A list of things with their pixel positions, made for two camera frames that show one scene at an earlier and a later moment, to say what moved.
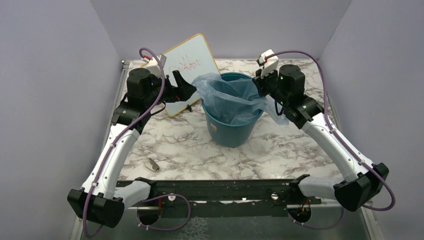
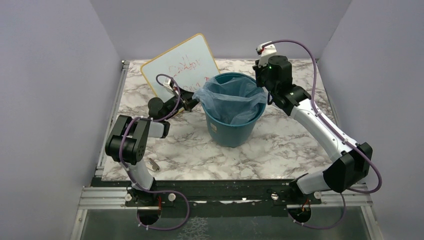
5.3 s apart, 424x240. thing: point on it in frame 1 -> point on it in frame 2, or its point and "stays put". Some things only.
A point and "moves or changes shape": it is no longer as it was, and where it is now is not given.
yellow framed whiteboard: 194,59 stays put
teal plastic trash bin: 225,134 stays put
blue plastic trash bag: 235,100 moves or changes shape
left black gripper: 181,93 -> 187,101
